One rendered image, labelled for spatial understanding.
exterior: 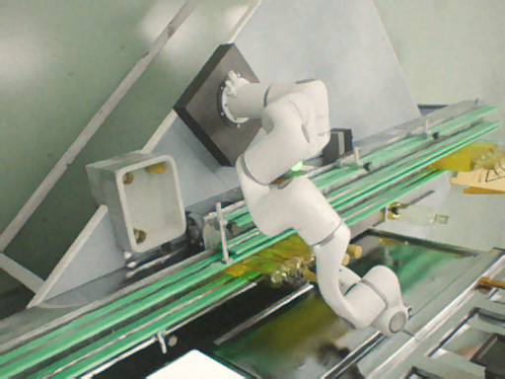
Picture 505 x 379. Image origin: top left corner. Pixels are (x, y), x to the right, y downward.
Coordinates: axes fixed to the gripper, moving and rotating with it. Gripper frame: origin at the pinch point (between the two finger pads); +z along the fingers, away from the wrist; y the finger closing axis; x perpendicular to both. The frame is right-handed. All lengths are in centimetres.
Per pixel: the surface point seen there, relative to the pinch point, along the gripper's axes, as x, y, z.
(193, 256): 24.1, 5.7, 22.7
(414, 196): -87, -11, 52
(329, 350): 6.9, -12.6, -13.2
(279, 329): 11.1, -12.7, 2.7
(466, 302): -37.0, -14.5, -15.9
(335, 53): -54, 50, 56
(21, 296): 70, -16, 82
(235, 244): 12.0, 6.0, 21.5
